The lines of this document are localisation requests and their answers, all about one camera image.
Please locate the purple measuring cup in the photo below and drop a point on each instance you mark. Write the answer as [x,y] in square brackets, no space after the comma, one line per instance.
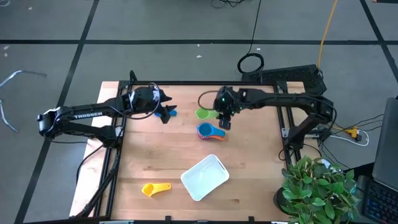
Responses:
[200,136]

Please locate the black aluminium table frame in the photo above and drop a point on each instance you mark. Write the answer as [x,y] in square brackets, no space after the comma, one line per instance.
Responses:
[202,83]

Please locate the black plant pot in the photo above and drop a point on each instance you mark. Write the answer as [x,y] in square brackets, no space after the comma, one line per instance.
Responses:
[278,200]

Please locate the small blue measuring cup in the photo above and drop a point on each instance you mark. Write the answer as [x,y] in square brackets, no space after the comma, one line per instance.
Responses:
[174,113]

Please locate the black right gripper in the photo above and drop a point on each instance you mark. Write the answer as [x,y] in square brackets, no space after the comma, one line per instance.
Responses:
[228,101]

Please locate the yellow measuring cup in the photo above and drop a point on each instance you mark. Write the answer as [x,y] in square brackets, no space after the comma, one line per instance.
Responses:
[149,189]

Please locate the grey laptop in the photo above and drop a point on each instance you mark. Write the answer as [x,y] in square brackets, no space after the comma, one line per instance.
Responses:
[387,146]

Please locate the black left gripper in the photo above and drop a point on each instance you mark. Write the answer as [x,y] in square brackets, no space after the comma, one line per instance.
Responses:
[144,99]

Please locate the large blue measuring cup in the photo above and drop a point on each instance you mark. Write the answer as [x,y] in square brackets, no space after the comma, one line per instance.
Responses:
[205,129]

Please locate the black backlit keyboard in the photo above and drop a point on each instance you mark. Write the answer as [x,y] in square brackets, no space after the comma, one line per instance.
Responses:
[381,202]

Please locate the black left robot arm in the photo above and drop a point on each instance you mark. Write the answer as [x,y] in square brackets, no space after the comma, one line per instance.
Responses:
[87,113]

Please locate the green measuring cup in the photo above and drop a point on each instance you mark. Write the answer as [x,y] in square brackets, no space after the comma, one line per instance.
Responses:
[202,114]

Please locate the white plastic basket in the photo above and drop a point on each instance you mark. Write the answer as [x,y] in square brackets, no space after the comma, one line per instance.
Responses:
[203,179]

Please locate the yellow plug connector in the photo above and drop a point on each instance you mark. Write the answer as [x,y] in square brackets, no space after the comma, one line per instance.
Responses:
[353,132]

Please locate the green leafy potted plant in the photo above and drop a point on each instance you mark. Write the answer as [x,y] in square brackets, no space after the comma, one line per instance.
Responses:
[317,193]

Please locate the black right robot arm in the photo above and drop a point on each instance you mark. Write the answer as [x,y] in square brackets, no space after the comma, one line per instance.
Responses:
[280,98]

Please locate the orange measuring cup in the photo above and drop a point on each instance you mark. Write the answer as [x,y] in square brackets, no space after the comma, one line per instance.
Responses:
[217,137]

